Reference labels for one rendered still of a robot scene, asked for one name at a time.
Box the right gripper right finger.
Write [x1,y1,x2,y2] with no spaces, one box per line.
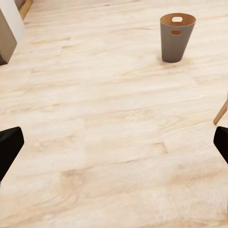
[213,126,228,163]

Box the trash can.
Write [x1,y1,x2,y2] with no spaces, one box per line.
[160,13,196,63]

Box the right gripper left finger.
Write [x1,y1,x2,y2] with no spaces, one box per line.
[0,126,24,182]

